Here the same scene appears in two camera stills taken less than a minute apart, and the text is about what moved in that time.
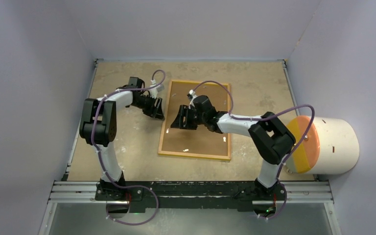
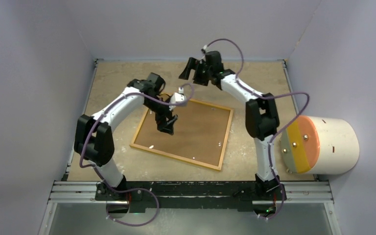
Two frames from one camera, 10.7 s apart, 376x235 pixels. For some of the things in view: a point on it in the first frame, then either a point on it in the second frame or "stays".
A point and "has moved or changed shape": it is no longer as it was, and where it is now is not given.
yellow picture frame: x=190 y=154 to x=132 y=144
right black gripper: x=185 y=110 to x=197 y=64
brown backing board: x=201 y=141 has moved or changed shape
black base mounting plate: x=239 y=195 stays
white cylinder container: x=332 y=147 stays
